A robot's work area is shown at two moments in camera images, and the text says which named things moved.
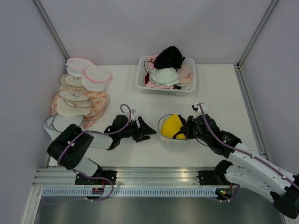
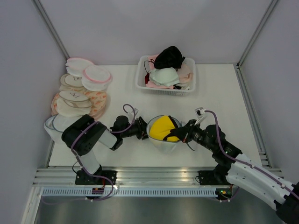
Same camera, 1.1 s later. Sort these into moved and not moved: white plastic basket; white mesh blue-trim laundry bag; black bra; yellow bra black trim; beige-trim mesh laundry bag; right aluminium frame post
Moved: yellow bra black trim; white mesh blue-trim laundry bag
Not moved: white plastic basket; right aluminium frame post; beige-trim mesh laundry bag; black bra
